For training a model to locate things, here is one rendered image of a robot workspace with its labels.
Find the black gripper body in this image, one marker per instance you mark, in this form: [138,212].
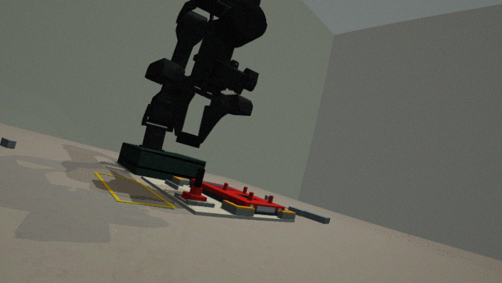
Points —
[164,70]

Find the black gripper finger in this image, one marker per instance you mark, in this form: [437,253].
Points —
[180,99]
[211,115]

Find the yellow rectangular outline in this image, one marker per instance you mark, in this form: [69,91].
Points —
[118,200]

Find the black and grey wheel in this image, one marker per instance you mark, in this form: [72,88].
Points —
[189,139]

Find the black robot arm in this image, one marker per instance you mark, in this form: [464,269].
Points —
[240,21]

